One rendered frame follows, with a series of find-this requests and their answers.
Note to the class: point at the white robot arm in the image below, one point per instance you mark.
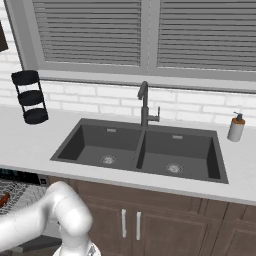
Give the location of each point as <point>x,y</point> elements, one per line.
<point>63,213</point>

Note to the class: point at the brown cupboard door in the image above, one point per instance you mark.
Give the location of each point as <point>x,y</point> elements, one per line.
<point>170,230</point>
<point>238,233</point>
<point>106,223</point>

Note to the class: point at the red object in dishwasher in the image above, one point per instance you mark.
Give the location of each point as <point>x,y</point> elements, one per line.
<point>4,200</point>

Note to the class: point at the dark grey tap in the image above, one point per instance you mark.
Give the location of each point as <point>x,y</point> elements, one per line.
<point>145,106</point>

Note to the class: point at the dark grey double sink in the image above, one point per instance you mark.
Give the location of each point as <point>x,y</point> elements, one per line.
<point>143,151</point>

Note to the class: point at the grey window with blinds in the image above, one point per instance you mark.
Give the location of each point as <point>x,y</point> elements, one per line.
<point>143,36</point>

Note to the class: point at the black three-tier stand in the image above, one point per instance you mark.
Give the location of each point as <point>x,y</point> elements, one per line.
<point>31,98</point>

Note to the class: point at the grey soap dispenser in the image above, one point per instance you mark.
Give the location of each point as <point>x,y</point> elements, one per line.
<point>236,128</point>

